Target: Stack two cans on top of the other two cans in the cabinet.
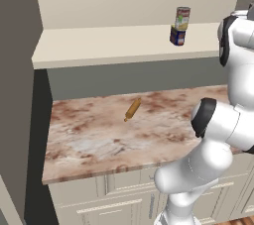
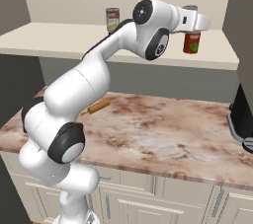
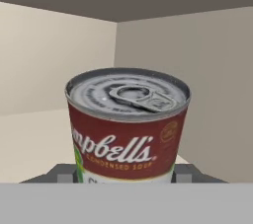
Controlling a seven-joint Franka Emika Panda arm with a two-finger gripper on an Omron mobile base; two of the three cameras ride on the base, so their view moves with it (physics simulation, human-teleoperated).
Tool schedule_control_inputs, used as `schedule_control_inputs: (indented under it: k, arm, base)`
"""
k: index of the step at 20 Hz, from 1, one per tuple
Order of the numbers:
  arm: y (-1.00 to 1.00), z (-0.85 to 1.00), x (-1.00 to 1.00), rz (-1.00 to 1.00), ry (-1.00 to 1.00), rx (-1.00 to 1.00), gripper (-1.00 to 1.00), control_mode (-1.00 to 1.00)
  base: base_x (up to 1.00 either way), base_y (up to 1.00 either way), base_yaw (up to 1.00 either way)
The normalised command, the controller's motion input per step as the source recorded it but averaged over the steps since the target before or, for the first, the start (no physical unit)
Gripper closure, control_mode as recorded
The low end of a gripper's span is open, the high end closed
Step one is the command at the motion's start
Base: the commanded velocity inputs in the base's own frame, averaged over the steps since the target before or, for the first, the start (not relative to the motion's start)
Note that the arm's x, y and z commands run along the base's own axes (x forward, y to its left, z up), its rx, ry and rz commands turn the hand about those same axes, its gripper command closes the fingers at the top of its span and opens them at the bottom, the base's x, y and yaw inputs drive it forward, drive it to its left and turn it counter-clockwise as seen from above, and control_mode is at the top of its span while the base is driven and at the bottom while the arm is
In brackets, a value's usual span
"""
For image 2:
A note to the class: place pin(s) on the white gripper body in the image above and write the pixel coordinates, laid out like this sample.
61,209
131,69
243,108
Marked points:
201,22

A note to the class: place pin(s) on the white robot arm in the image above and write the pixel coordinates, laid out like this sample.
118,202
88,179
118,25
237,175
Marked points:
75,89

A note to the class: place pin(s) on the beige cabinet shelf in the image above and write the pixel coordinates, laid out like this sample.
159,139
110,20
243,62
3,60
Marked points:
49,40

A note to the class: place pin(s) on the red can with green print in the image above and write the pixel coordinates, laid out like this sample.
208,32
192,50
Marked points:
191,43

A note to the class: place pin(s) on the red and cream can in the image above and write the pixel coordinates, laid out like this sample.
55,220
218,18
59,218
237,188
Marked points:
112,20

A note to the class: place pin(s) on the black coffee machine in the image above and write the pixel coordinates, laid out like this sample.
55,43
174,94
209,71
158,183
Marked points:
243,116

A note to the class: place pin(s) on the wooden rolling pin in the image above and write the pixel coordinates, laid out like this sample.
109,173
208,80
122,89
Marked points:
98,106

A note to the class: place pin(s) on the cream drawer front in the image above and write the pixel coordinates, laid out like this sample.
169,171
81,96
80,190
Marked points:
184,188
131,177

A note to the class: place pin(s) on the cream cupboard door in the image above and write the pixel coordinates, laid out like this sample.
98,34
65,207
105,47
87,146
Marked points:
148,208
39,201
235,209

